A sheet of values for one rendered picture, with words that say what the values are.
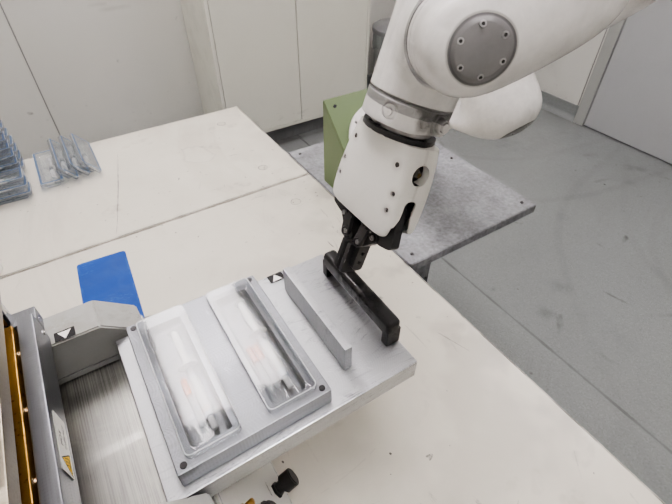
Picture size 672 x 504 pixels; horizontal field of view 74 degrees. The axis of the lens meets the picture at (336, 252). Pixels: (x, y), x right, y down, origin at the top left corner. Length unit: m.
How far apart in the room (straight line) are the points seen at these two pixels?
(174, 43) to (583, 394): 2.66
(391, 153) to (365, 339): 0.24
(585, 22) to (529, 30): 0.04
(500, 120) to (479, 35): 0.47
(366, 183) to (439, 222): 0.65
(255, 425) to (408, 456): 0.32
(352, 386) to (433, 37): 0.36
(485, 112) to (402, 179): 0.40
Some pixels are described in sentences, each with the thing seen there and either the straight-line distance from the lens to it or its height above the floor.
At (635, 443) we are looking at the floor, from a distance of 1.83.
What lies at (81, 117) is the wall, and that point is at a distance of 3.00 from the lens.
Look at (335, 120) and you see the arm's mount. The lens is 1.09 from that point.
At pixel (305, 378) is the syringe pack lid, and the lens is 0.49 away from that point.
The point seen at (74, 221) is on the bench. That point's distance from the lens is 1.24.
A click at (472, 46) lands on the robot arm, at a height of 1.32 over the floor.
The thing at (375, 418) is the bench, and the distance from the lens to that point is 0.75.
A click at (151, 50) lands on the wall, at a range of 2.95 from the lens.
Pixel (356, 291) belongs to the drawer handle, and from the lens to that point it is 0.56.
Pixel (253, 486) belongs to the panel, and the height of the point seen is 0.84.
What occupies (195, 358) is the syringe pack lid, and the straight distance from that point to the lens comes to 0.52.
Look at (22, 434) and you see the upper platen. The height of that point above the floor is 1.06.
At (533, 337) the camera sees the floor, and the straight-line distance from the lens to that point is 1.93.
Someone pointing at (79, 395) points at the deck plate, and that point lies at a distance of 0.64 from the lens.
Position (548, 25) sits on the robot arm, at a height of 1.33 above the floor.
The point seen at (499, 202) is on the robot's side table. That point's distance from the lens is 1.21.
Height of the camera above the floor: 1.42
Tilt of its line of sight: 43 degrees down
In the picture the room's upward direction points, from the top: straight up
